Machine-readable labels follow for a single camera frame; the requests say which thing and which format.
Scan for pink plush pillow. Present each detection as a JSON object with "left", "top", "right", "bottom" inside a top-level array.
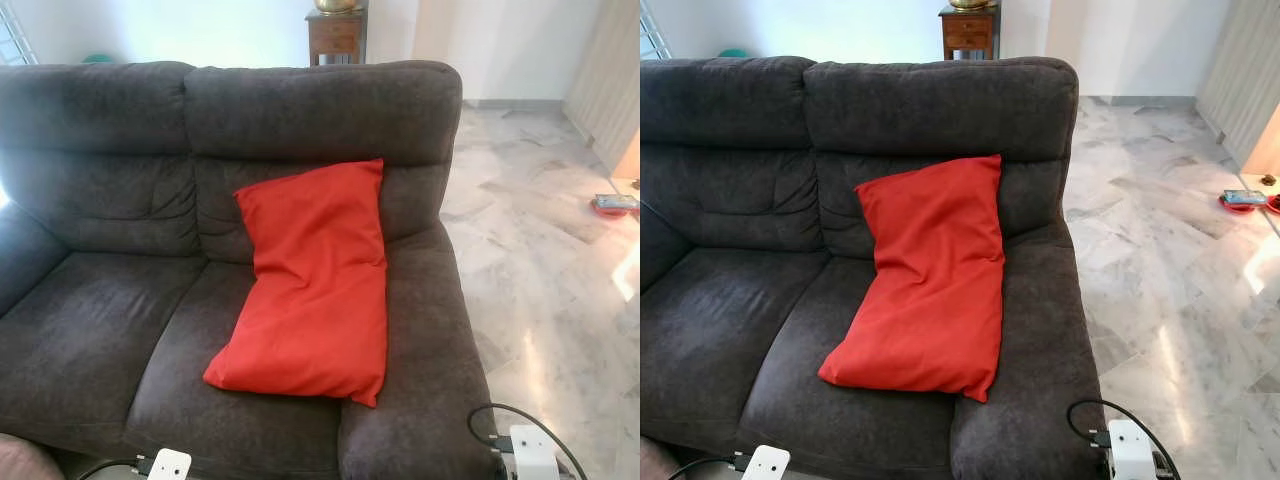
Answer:
[
  {"left": 640, "top": 436, "right": 669, "bottom": 480},
  {"left": 0, "top": 434, "right": 65, "bottom": 480}
]

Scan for red pillow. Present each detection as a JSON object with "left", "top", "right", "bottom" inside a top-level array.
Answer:
[
  {"left": 203, "top": 158, "right": 389, "bottom": 408},
  {"left": 818, "top": 153, "right": 1007, "bottom": 404}
]

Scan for dark grey fabric sofa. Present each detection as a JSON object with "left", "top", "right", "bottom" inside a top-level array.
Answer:
[
  {"left": 0, "top": 60, "right": 498, "bottom": 480},
  {"left": 640, "top": 56, "right": 1106, "bottom": 480}
]

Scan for white vertical blinds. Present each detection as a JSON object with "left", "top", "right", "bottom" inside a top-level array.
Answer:
[
  {"left": 563, "top": 0, "right": 641, "bottom": 176},
  {"left": 1196, "top": 0, "right": 1280, "bottom": 171}
]

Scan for metal window grille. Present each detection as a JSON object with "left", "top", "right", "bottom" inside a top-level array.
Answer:
[
  {"left": 0, "top": 8, "right": 39, "bottom": 67},
  {"left": 640, "top": 0, "right": 673, "bottom": 61}
]

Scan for brown wooden side table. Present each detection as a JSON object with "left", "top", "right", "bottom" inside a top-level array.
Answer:
[
  {"left": 306, "top": 8, "right": 369, "bottom": 67},
  {"left": 938, "top": 4, "right": 1002, "bottom": 61}
]

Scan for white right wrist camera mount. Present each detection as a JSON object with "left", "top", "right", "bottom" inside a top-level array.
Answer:
[
  {"left": 1106, "top": 419, "right": 1161, "bottom": 480},
  {"left": 509, "top": 425, "right": 562, "bottom": 480}
]

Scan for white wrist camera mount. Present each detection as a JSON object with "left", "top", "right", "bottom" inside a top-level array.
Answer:
[
  {"left": 509, "top": 425, "right": 562, "bottom": 480},
  {"left": 1106, "top": 419, "right": 1161, "bottom": 480},
  {"left": 744, "top": 445, "right": 791, "bottom": 480},
  {"left": 147, "top": 449, "right": 192, "bottom": 480}
]

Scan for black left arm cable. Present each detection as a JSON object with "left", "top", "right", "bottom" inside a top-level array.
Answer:
[
  {"left": 668, "top": 452, "right": 749, "bottom": 480},
  {"left": 75, "top": 456, "right": 153, "bottom": 480}
]

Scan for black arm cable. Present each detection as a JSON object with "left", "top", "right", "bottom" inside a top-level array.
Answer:
[
  {"left": 75, "top": 456, "right": 153, "bottom": 480},
  {"left": 1066, "top": 398, "right": 1183, "bottom": 480},
  {"left": 467, "top": 403, "right": 589, "bottom": 480},
  {"left": 668, "top": 452, "right": 749, "bottom": 480}
]

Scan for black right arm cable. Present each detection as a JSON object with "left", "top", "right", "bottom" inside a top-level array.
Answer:
[
  {"left": 467, "top": 403, "right": 589, "bottom": 480},
  {"left": 1066, "top": 398, "right": 1183, "bottom": 480}
]

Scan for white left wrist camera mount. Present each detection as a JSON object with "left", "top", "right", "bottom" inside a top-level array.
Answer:
[
  {"left": 744, "top": 445, "right": 791, "bottom": 480},
  {"left": 147, "top": 449, "right": 192, "bottom": 480}
]

